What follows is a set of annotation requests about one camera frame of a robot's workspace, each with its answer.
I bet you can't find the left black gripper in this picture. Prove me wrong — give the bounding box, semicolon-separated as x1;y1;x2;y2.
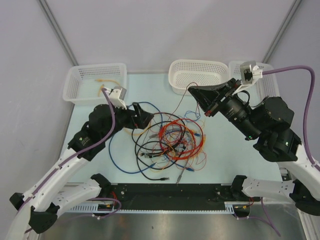
101;101;154;141

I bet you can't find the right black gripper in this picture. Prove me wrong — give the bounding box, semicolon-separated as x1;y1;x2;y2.
187;78;262;141

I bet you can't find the thick red orange cable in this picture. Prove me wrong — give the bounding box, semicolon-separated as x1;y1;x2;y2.
157;120;204;161

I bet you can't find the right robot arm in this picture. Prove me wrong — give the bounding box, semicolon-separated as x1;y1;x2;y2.
187;78;320;216

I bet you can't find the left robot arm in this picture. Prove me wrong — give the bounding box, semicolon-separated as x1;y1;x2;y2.
6;102;154;240

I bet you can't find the middle white plastic basket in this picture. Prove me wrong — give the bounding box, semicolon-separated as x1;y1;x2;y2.
168;59;229;95

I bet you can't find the white plastic basket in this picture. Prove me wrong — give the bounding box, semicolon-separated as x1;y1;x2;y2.
228;60;280;107
62;63;128;106
168;59;229;95

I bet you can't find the right white plastic basket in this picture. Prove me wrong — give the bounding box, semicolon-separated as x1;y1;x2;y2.
228;60;280;107

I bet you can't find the left white plastic basket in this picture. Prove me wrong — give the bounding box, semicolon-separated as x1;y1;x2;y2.
62;63;128;106

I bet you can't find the yellow ethernet cable on table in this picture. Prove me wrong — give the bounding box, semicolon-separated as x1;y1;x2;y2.
123;124;161;138

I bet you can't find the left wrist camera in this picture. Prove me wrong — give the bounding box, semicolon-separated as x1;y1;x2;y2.
101;86;127;110

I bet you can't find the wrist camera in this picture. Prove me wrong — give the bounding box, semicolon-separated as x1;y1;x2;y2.
101;86;127;110
237;60;263;92

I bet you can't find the thin blue wire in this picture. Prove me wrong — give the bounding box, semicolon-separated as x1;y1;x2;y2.
183;108;204;121

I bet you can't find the long blue ethernet cable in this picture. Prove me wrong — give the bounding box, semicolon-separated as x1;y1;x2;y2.
108;101;163;174

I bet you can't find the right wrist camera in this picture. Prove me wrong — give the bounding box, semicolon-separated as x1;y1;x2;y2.
237;60;263;92

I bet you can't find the yellow ethernet cable in basket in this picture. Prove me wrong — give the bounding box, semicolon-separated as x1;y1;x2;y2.
94;78;122;97

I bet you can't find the thin orange wire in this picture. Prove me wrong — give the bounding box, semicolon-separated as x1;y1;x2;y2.
149;117;208;173

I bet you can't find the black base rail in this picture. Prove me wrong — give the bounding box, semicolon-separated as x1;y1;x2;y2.
87;182;252;217

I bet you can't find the white slotted cable duct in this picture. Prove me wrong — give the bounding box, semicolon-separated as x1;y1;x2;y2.
66;202;235;215

